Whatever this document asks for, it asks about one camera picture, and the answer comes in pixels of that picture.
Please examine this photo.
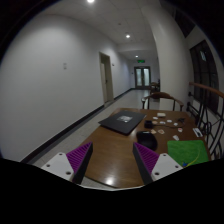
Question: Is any side door in corridor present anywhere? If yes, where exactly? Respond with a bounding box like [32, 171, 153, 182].
[99, 52, 114, 103]

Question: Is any black closed laptop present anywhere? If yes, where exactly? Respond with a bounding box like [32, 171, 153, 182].
[99, 110, 146, 135]

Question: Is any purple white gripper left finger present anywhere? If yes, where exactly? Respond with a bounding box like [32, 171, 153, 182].
[42, 142, 93, 185]

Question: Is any green mouse pad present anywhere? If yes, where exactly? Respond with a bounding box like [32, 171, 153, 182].
[167, 140, 209, 167]

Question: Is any wooden armchair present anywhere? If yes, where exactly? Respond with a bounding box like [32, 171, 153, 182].
[141, 92, 184, 112]

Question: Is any white small box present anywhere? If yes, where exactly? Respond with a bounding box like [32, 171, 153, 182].
[157, 113, 166, 117]

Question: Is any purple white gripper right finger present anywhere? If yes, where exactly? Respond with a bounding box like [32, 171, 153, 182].
[133, 143, 182, 185]

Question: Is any black computer mouse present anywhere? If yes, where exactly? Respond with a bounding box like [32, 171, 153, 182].
[136, 131, 158, 151]

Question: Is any black white remote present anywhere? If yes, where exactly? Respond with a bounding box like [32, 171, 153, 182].
[193, 128, 203, 137]

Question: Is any wooden stair handrail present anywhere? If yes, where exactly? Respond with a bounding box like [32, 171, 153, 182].
[189, 82, 224, 99]

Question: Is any small black round object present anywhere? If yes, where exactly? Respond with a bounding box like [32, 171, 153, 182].
[144, 120, 153, 129]

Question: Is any dark window with grille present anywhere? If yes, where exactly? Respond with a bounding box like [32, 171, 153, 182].
[190, 40, 219, 113]

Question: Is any glass double door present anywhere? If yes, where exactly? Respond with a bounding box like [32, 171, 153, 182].
[134, 67, 151, 89]

